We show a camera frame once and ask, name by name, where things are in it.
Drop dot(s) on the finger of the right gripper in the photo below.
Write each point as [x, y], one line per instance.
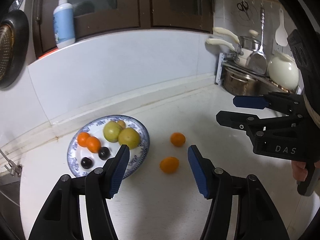
[240, 121]
[286, 103]

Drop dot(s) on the small tangerine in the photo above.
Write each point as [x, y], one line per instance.
[169, 165]
[177, 139]

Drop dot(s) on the dark plum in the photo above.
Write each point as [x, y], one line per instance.
[104, 153]
[86, 163]

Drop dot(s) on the steel spatula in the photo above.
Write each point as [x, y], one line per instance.
[257, 61]

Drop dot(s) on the cream handled pan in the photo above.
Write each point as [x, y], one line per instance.
[249, 42]
[239, 55]

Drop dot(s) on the small tangerine near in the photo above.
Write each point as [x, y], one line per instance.
[169, 165]

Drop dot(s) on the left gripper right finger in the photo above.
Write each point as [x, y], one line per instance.
[257, 216]

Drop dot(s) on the black frying pan hanging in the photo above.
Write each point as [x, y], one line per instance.
[14, 46]

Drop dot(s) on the large yellow pear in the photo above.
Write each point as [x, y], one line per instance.
[129, 137]

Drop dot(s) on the green apple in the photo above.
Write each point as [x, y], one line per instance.
[111, 131]

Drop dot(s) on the blue white soap bottle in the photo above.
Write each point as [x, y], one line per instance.
[63, 22]

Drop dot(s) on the white rice paddle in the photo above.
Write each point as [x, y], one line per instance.
[281, 33]

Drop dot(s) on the medium orange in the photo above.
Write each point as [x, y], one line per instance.
[82, 138]

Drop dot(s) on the large orange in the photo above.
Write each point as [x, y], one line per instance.
[93, 144]

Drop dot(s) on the white dish rack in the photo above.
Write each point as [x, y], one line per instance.
[225, 62]

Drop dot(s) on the small tangerine far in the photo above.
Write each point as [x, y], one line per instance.
[177, 139]

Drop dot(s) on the brown longan fruit back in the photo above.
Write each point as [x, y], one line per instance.
[121, 123]

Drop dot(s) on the dark wooden window frame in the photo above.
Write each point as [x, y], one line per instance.
[93, 17]

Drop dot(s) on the right hand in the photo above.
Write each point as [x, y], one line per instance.
[299, 170]

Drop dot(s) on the cream handled pan upper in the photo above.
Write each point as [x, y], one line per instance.
[249, 42]

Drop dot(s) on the white ceramic pot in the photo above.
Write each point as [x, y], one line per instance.
[283, 71]

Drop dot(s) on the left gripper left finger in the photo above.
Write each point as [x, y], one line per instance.
[60, 217]

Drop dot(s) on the cream handled pan lower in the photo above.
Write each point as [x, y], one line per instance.
[239, 55]

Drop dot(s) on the blue white oval plate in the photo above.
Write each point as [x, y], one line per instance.
[95, 128]

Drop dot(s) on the black scissors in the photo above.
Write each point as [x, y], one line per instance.
[243, 6]

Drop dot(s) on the steel pot on rack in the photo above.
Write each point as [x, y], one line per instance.
[239, 83]

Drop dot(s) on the steel sink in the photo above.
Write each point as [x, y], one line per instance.
[11, 224]

